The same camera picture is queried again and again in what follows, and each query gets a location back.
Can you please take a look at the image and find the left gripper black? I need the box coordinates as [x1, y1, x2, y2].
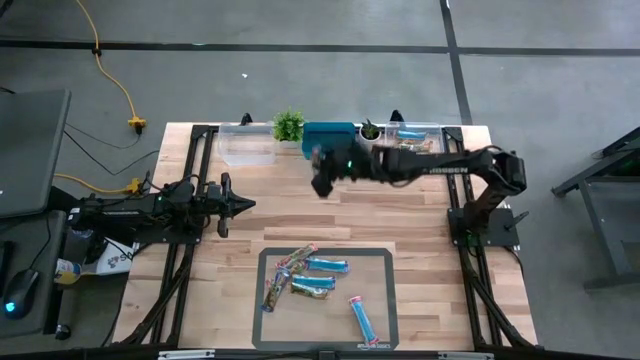
[204, 172, 256, 239]

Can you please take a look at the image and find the clear plastic bin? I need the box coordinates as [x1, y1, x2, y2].
[217, 122, 278, 167]
[384, 121, 446, 157]

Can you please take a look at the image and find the teal plastic bin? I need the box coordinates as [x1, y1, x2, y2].
[301, 121, 358, 162]

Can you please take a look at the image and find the small succulent white pot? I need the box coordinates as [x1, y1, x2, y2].
[358, 118, 383, 151]

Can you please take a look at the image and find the leafy green plant white pot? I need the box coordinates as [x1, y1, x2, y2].
[271, 109, 307, 150]

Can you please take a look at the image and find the white printed bag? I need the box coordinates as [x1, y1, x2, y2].
[82, 238, 137, 277]

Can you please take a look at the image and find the black-bordered tan mat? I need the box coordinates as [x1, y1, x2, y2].
[251, 246, 400, 352]

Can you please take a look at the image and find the bottle with yellow label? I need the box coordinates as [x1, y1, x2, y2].
[53, 257, 84, 286]

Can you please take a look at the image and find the dark side desk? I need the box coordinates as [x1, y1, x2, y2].
[0, 209, 69, 341]

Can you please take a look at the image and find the dark grey monitor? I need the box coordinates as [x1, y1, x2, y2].
[0, 88, 72, 220]

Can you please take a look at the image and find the black computer mouse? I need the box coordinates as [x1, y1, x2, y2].
[2, 268, 41, 321]

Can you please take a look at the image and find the black aluminium table frame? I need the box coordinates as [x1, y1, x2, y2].
[442, 124, 540, 349]
[112, 123, 221, 347]

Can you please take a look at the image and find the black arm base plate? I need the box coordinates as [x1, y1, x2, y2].
[130, 219, 202, 246]
[447, 207, 530, 250]

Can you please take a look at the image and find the yellow extension cable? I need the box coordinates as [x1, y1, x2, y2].
[73, 0, 148, 135]
[53, 172, 144, 196]

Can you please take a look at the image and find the thin black floor cable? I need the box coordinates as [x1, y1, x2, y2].
[62, 122, 162, 177]

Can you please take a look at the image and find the black table edge rail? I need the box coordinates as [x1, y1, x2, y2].
[0, 343, 640, 360]

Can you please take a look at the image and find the black metal desk frame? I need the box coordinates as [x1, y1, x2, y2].
[551, 124, 640, 291]

